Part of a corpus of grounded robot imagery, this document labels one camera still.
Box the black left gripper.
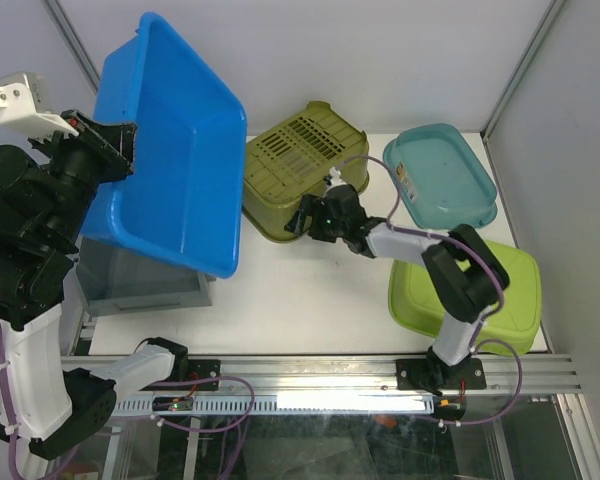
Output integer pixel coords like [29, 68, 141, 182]
[29, 108, 139, 248]

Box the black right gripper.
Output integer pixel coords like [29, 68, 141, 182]
[283, 193, 347, 243]

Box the olive green slotted basket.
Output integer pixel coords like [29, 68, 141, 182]
[243, 101, 369, 243]

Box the blue plastic tub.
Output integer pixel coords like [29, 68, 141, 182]
[82, 12, 247, 278]

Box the lime green plastic tub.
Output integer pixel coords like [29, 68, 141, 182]
[388, 241, 542, 355]

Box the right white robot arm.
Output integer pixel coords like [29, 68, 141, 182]
[285, 184, 510, 394]

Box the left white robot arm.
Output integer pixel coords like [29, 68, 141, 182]
[0, 110, 190, 461]

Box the grey plastic storage bin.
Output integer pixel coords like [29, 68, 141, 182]
[76, 238, 214, 317]

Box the teal translucent plastic tray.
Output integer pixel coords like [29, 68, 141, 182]
[383, 123, 497, 230]

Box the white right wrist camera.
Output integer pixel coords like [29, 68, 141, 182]
[324, 167, 346, 191]

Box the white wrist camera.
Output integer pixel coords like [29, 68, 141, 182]
[324, 167, 346, 191]
[0, 72, 79, 141]

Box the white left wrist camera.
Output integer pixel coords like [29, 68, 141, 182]
[0, 72, 79, 141]

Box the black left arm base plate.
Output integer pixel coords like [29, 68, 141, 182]
[148, 358, 221, 393]

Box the aluminium mounting rail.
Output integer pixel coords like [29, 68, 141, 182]
[59, 353, 581, 399]

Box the white slotted cable duct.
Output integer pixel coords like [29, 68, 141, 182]
[113, 392, 434, 417]

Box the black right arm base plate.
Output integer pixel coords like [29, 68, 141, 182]
[395, 357, 487, 395]

